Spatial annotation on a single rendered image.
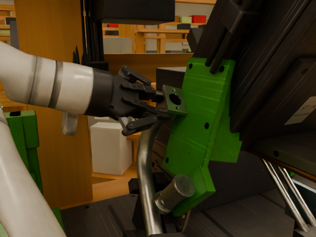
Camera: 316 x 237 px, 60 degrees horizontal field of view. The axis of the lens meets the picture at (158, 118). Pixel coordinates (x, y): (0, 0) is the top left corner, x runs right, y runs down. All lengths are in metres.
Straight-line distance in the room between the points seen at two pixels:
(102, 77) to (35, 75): 0.09
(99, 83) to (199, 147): 0.18
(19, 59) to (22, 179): 0.17
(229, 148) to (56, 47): 0.45
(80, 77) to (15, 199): 0.20
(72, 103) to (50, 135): 0.32
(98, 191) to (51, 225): 0.58
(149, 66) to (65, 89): 0.49
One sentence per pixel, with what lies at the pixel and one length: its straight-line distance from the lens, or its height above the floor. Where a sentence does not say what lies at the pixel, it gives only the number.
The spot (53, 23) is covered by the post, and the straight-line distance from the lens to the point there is 0.70.
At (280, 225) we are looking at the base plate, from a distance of 0.72.
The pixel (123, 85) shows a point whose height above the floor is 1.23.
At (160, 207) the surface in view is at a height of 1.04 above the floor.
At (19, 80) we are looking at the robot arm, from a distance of 0.40.
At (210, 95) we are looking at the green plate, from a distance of 0.44.
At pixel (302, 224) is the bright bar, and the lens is 0.52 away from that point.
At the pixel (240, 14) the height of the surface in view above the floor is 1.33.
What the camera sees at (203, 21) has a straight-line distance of 8.49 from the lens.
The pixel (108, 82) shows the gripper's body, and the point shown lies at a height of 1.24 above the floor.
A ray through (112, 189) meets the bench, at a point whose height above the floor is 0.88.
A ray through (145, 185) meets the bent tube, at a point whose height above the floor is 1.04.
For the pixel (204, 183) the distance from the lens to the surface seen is 0.42.
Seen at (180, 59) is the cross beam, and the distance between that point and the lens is 0.91.
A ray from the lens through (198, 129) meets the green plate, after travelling 0.45.
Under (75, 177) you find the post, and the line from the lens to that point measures 0.78.
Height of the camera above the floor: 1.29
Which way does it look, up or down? 14 degrees down
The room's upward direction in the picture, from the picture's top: straight up
